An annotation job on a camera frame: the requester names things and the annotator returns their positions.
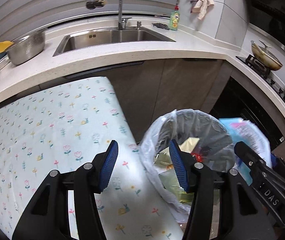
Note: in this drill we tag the floral light blue tablecloth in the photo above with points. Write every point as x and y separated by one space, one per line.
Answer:
64 127

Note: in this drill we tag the stainless steel colander bowl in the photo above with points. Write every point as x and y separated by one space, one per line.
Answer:
27 47

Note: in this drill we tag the stainless steel sink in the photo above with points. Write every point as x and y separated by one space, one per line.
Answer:
103 36

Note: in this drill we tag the black built-in oven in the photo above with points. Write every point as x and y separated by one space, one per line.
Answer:
236 102

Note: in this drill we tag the black gas stove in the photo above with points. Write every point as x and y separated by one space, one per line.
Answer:
264 73

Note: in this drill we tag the dark scrubber on counter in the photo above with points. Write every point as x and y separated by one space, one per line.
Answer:
161 26

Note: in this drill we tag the red plastic bag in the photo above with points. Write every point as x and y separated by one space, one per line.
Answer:
198 157

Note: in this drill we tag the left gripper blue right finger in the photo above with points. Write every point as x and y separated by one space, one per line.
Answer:
178 164

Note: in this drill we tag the white pink snack wrapper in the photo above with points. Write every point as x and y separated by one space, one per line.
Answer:
245 131

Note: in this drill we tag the green dish soap bottle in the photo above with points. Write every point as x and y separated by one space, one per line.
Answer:
174 18

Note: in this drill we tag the trash bin with clear liner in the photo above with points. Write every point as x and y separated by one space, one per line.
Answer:
183 132

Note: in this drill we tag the cream frying pan with lid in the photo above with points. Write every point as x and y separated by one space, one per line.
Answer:
265 56

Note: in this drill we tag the yellow snack wrapper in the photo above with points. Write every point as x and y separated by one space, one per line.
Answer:
166 173

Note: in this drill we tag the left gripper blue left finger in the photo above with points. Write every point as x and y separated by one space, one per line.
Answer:
109 159

